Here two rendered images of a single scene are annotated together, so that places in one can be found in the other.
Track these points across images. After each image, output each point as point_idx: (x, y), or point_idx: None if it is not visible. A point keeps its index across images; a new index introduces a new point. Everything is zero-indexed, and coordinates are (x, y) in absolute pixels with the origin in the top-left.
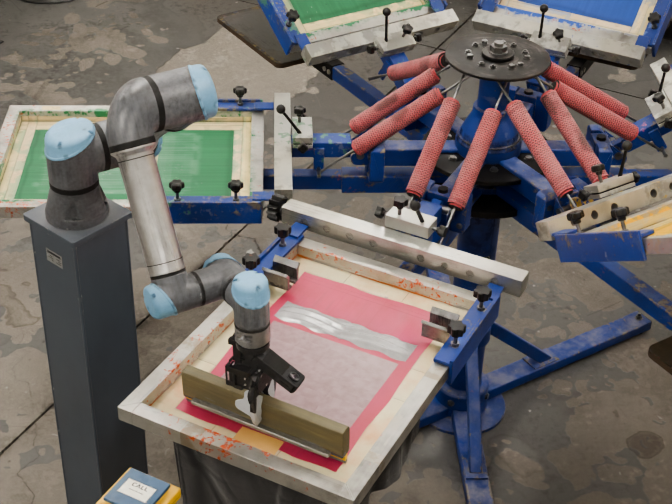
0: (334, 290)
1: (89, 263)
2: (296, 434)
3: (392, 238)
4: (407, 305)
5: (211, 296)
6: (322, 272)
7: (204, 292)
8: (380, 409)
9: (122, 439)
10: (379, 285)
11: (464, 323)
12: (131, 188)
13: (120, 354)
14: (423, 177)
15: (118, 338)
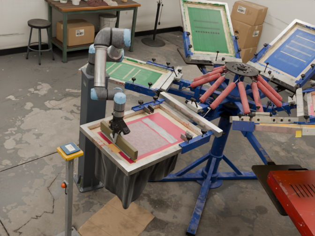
0: (163, 119)
1: (93, 87)
2: (123, 149)
3: (186, 109)
4: (182, 129)
5: (109, 97)
6: (163, 114)
7: (107, 95)
8: (155, 152)
9: (94, 145)
10: (177, 122)
11: (194, 138)
12: (95, 58)
13: (98, 119)
14: (205, 96)
15: (98, 114)
